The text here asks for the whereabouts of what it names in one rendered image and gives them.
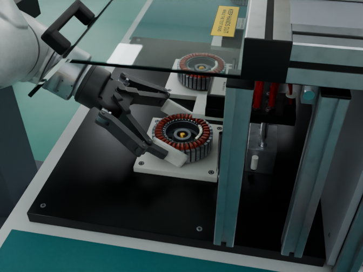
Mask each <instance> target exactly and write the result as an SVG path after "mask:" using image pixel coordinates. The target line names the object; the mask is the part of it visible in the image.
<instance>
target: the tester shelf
mask: <svg viewBox="0 0 363 272"><path fill-rule="evenodd" d="M240 79H242V80H254V81H265V82H271V83H282V84H285V83H288V84H299V85H310V86H321V87H332V88H339V89H349V90H360V91H363V2H354V1H338V0H251V1H250V8H249V12H248V19H247V26H246V33H245V38H244V48H243V58H242V64H241V74H240Z"/></svg>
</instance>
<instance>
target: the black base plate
mask: <svg viewBox="0 0 363 272"><path fill-rule="evenodd" d="M121 72H125V73H127V74H128V75H130V76H132V77H134V78H137V79H140V80H143V81H146V82H148V83H152V84H155V85H158V86H161V87H165V86H166V83H167V81H168V79H169V76H170V74H171V73H170V72H160V71H149V70H138V69H127V68H121V67H115V69H114V70H113V72H112V73H111V78H112V79H114V80H117V79H118V77H119V76H120V74H121ZM302 87H303V86H302V85H294V84H293V90H292V91H294V92H296V93H297V97H296V98H295V99H296V116H297V118H296V122H295V126H288V125H279V124H269V125H274V126H277V155H276V159H275V164H274V170H273V174H264V173H256V172H247V171H245V161H244V170H243V178H242V183H241V191H240V199H239V207H238V216H237V224H236V232H235V237H234V245H233V247H226V242H221V245H220V246H219V245H215V244H213V241H214V228H215V220H216V207H217V194H218V180H217V182H209V181H201V180H193V179H186V178H177V177H172V176H164V175H156V174H149V173H141V172H134V170H133V167H134V164H135V162H136V159H137V157H136V156H135V155H134V154H133V153H132V152H131V151H129V150H128V149H127V148H126V147H125V146H124V145H123V144H122V143H121V142H120V141H118V140H117V139H116V138H115V137H114V136H113V135H112V134H111V133H110V132H109V131H107V130H106V129H105V128H103V127H101V126H99V125H97V124H96V123H95V119H96V117H97V115H98V113H99V111H100V110H99V109H97V108H96V107H93V108H91V109H90V110H89V111H88V113H87V115H86V116H85V118H84V120H83V121H82V123H81V125H80V126H79V128H78V130H77V131H76V133H75V135H74V136H73V138H72V139H71V141H70V142H69V144H68V146H67V148H66V149H65V151H64V153H63V154H62V156H61V157H60V159H59V160H58V162H57V164H56V166H55V167H54V169H53V171H52V172H51V174H50V175H49V177H48V179H47V180H46V182H45V184H44V186H43V187H42V189H41V190H40V192H39V193H38V195H37V197H36V198H35V200H34V202H33V203H32V205H31V207H30V208H29V210H28V212H27V215H28V218H29V221H30V222H37V223H43V224H47V225H54V226H61V227H68V228H74V229H81V230H88V231H92V232H99V233H106V234H113V235H120V236H127V237H134V238H138V239H145V240H151V241H158V242H165V243H171V244H178V245H182V246H189V247H196V248H203V249H210V250H217V251H224V252H228V253H235V254H242V255H248V256H255V257H262V258H266V259H273V260H279V261H286V262H293V263H300V264H307V265H311V266H318V267H323V266H324V263H325V260H326V253H325V242H324V231H323V224H322V212H321V201H320V200H319V203H318V206H317V210H316V213H315V216H314V219H313V222H312V226H311V229H310V233H309V235H308V238H307V242H306V245H305V249H304V252H303V255H302V257H301V258H299V257H294V253H293V252H290V253H289V256H285V255H281V246H282V244H281V237H282V233H283V229H284V225H285V221H286V217H287V212H288V208H289V205H290V200H291V196H292V192H293V187H294V183H295V179H296V176H297V172H298V168H299V163H300V159H301V155H302V152H303V148H304V143H305V139H306V134H307V130H308V126H309V123H310V119H311V114H312V104H302V103H301V100H300V96H301V91H302ZM161 108H162V107H158V106H149V105H139V104H132V105H130V107H129V109H130V110H131V114H132V115H133V117H134V118H135V119H136V120H137V122H138V123H139V124H140V126H141V127H142V128H143V129H144V131H145V132H146V133H147V131H148V129H149V127H150V124H151V121H152V119H153V118H164V117H166V116H168V114H166V113H164V112H163V111H161V110H160V109H161ZM246 149H247V146H246ZM245 160H246V153H245Z"/></svg>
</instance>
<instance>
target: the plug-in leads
mask: <svg viewBox="0 0 363 272"><path fill-rule="evenodd" d="M279 84H280V83H272V85H271V87H270V95H269V100H268V104H267V107H270V108H271V110H272V109H275V100H276V99H277V93H278V88H279ZM263 87H264V81H256V87H255V90H254V94H253V99H252V101H253V102H254V104H253V106H252V109H253V110H255V111H258V110H260V104H261V99H262V96H263V91H264V88H263ZM288 88H289V91H287V92H286V97H288V98H285V100H284V105H283V113H284V114H291V115H294V114H295V109H296V99H292V98H296V97H297V93H296V92H294V91H292V90H293V84H288Z"/></svg>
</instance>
